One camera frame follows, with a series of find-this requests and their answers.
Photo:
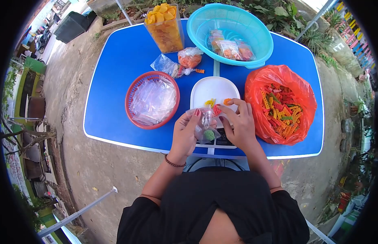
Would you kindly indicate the person's right hand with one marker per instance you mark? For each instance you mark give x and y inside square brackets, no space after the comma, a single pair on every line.
[242,128]

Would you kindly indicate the person's left hand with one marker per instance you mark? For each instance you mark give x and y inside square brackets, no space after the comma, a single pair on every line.
[182,137]

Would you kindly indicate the person's right middle finger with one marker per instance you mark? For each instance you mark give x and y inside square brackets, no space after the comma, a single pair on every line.
[237,102]

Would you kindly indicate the person's right thumb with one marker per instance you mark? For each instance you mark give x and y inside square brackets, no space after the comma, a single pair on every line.
[225,125]

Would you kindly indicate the person's left fingers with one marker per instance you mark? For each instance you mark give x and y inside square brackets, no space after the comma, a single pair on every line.
[212,123]

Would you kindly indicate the person's right index finger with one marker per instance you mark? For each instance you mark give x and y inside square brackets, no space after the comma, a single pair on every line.
[228,110]

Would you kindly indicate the person's left thumb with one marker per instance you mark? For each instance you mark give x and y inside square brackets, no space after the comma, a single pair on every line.
[195,119]

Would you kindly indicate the red cracker piece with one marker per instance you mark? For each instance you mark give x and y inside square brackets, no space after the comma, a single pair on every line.
[216,110]

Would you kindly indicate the small clear plastic bag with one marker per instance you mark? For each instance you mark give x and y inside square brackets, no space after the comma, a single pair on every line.
[207,135]

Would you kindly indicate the orange cracker piece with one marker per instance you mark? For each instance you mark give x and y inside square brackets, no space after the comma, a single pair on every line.
[226,101]
[200,71]

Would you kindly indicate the green cracker piece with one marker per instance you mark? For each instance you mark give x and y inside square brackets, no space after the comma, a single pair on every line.
[209,134]

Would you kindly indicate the white kitchen scale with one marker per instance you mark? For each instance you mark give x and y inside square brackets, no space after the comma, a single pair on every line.
[211,88]

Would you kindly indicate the pile of colourful crackers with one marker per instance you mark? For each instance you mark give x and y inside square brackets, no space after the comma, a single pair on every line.
[281,111]

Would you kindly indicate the pile of empty clear bags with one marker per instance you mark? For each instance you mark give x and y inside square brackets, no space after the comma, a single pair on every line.
[154,99]

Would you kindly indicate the large orange plastic bag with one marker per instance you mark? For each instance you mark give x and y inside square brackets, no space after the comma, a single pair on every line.
[277,76]

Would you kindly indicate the filled cracker packets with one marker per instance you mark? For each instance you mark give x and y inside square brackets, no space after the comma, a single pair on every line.
[231,48]

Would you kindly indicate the knotted bag of orange crackers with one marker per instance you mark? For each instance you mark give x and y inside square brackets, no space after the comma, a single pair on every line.
[189,59]

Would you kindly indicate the crumpled clear bag with crackers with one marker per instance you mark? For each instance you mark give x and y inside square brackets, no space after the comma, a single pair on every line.
[167,64]

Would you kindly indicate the red plastic basket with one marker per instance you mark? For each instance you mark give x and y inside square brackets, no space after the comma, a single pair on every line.
[131,91]

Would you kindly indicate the person's body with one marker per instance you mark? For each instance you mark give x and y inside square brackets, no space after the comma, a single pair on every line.
[207,198]

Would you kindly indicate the turquoise plastic colander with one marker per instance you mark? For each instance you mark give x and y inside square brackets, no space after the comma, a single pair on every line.
[237,21]

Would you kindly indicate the blue folding table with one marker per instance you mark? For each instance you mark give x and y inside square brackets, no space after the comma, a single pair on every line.
[115,91]

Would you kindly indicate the clear container of yellow chips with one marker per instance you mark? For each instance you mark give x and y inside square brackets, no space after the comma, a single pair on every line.
[166,33]

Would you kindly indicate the green plants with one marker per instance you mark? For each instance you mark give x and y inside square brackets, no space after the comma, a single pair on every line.
[277,13]

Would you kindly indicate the white metal pole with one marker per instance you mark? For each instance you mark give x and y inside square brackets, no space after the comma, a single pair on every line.
[76,215]
[313,19]
[124,12]

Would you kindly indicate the colourful painted fence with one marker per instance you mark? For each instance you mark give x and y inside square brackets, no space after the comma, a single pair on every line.
[356,36]

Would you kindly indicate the black bin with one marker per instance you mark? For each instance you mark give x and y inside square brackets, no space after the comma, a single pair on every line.
[71,27]

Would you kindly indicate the parked motorbike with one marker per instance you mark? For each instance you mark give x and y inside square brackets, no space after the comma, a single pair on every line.
[42,39]

